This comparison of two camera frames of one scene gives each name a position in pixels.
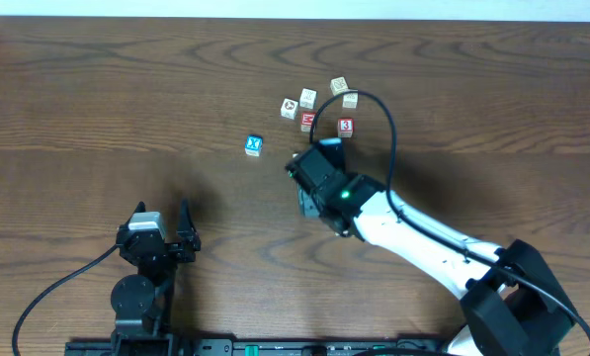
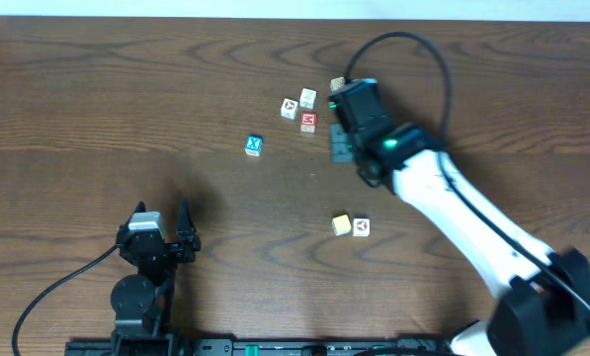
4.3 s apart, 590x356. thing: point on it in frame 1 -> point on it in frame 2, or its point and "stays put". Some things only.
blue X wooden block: (254, 145) stays put
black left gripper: (171, 248) stays put
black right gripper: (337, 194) -> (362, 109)
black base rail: (255, 347) stays put
